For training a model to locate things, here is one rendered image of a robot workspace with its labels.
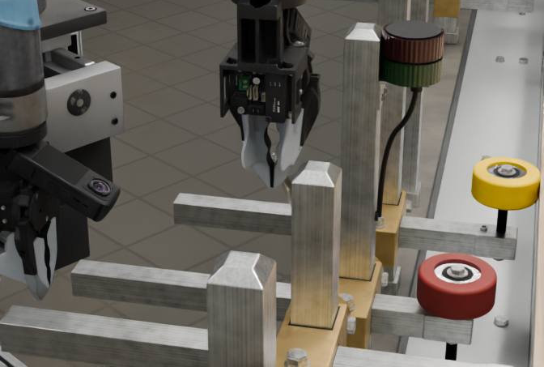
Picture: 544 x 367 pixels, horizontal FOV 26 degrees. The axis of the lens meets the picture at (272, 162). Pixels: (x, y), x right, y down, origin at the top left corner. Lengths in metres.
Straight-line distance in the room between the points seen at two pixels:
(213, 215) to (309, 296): 0.54
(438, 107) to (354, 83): 0.98
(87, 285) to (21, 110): 0.21
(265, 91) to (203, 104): 2.90
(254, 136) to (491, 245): 0.43
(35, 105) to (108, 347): 0.32
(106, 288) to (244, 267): 0.62
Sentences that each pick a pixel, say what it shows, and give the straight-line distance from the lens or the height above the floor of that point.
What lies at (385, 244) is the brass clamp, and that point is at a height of 0.82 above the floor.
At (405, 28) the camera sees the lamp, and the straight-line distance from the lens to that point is 1.16.
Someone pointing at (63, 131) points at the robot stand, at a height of 0.93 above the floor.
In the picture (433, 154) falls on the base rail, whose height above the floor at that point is 0.70.
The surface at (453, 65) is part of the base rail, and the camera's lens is 2.35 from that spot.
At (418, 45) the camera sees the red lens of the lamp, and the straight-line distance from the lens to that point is 1.13.
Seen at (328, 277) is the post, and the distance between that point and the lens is 0.97.
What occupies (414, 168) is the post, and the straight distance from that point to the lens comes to 1.76.
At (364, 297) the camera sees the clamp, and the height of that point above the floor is 0.87.
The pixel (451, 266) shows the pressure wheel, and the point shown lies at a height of 0.91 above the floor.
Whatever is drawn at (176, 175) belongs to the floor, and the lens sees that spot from 3.47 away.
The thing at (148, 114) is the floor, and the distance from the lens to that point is 3.89.
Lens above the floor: 1.52
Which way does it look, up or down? 25 degrees down
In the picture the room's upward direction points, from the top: straight up
